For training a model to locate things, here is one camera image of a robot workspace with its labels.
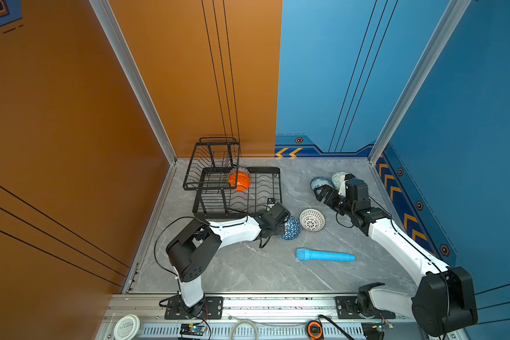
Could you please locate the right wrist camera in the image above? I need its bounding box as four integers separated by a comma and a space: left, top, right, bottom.
339, 174, 370, 205

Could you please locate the orange plastic bowl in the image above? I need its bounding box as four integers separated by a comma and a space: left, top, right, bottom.
228, 168, 252, 191

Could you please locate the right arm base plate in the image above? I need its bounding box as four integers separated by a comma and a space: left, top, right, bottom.
334, 296, 397, 320

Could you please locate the light blue plastic cylinder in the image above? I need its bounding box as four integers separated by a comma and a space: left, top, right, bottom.
296, 248, 356, 262

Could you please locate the blue floral white bowl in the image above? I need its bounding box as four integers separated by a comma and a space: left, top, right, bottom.
310, 177, 334, 200

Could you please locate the white coiled cable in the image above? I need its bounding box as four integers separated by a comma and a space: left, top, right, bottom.
229, 319, 260, 340

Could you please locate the green circuit board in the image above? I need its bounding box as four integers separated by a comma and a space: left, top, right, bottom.
179, 323, 209, 339
372, 321, 394, 333

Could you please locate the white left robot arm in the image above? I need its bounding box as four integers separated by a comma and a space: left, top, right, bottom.
166, 203, 290, 309

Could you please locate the black metal dish rack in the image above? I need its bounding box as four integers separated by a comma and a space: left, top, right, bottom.
183, 137, 282, 220

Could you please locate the green circuit board left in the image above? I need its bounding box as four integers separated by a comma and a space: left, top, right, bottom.
179, 323, 209, 339

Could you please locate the green circuit board right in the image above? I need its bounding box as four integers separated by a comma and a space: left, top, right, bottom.
372, 321, 394, 333

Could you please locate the white round lid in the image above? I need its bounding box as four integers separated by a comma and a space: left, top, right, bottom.
113, 314, 142, 340

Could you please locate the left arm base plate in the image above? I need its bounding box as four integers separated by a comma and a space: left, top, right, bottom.
159, 295, 223, 320

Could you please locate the blue geometric patterned bowl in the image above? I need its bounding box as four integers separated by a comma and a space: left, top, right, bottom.
279, 215, 303, 241

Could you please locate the white lattice patterned bowl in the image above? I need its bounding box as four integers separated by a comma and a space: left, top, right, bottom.
299, 208, 326, 232

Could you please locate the green patterned white bowl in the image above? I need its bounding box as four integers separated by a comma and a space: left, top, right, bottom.
331, 171, 350, 191

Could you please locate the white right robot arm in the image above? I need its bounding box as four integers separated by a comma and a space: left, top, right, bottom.
314, 179, 478, 337

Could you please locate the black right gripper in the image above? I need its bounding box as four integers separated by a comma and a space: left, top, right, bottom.
313, 184, 356, 218

